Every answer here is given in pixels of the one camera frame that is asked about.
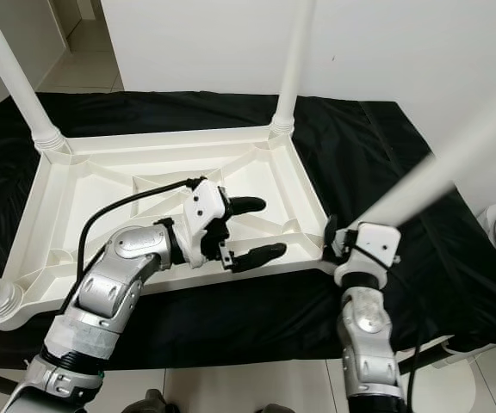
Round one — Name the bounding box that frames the white plastic table top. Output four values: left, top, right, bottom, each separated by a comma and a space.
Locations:
0, 123, 339, 332

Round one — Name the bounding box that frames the black table cloth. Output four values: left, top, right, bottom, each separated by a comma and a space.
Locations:
0, 90, 496, 367

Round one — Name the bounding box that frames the grey robot left foot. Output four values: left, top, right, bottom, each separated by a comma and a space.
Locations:
127, 389, 167, 413

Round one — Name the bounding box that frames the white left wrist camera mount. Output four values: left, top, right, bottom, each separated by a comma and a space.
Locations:
179, 179, 233, 268

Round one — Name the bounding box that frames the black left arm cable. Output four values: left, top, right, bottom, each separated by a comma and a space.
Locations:
63, 176, 208, 311

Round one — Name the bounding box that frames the white metal frame tube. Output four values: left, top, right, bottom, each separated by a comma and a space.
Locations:
446, 336, 496, 367

